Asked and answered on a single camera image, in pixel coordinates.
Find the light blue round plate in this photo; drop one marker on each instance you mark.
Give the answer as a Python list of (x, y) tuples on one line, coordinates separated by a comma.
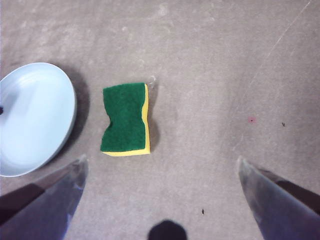
[(35, 117)]

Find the green and yellow sponge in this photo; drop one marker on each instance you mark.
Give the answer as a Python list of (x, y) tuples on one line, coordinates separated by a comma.
[(125, 120)]

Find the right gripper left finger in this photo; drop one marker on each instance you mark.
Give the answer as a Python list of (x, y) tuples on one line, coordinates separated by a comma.
[(37, 212)]

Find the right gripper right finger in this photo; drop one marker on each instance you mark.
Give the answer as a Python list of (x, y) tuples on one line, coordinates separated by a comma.
[(282, 207)]

